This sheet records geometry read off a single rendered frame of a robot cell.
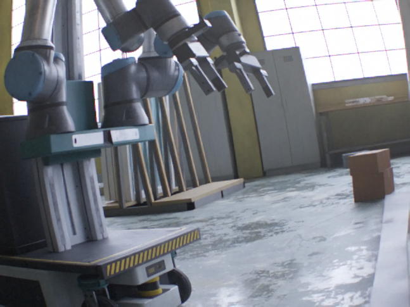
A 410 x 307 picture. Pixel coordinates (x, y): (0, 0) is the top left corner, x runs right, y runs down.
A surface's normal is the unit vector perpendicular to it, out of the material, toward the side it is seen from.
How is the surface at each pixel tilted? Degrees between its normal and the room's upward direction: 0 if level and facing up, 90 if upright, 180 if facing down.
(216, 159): 90
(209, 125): 90
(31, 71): 95
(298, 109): 90
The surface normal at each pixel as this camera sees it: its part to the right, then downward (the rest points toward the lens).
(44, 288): -0.43, 0.08
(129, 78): 0.63, -0.08
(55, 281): 0.89, -0.13
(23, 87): -0.03, 0.11
